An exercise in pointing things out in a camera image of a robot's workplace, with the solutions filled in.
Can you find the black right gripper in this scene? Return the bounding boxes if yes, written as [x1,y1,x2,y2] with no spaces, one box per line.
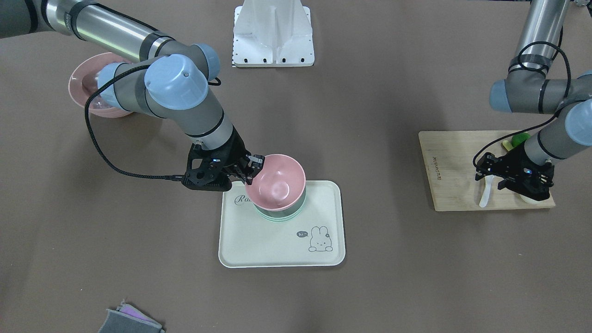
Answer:
[181,128,265,192]

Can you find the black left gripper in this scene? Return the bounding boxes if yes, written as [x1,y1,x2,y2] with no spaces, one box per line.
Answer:
[475,142,555,201]

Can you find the small pink bowl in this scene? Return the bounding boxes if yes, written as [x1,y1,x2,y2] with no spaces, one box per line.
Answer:
[245,154,306,214]

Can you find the white ceramic spoon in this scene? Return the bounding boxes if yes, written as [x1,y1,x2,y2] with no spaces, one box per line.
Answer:
[479,175,495,207]

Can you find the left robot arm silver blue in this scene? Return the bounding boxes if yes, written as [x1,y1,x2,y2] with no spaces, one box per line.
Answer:
[472,0,592,202]

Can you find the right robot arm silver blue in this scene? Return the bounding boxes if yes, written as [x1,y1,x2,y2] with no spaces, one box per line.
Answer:
[1,0,265,191]

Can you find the large pink ice bowl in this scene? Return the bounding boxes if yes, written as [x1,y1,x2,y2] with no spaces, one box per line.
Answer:
[68,52,131,118]

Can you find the green lime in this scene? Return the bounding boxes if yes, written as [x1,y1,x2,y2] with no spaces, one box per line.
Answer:
[510,132,531,148]

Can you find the stacked green bowls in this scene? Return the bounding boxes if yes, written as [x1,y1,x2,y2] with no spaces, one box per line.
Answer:
[254,192,307,222]

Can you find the wooden cutting board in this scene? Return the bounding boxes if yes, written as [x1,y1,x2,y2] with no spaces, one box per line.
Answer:
[419,130,555,211]

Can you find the cream rabbit tray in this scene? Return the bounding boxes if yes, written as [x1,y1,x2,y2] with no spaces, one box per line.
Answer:
[218,180,346,268]

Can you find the grey folded cloth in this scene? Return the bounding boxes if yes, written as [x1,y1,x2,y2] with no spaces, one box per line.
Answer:
[98,302,165,333]

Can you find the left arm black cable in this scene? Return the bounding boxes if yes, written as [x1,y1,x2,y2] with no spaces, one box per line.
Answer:
[472,41,572,169]

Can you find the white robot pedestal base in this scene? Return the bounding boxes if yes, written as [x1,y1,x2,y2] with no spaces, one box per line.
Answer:
[232,0,315,68]

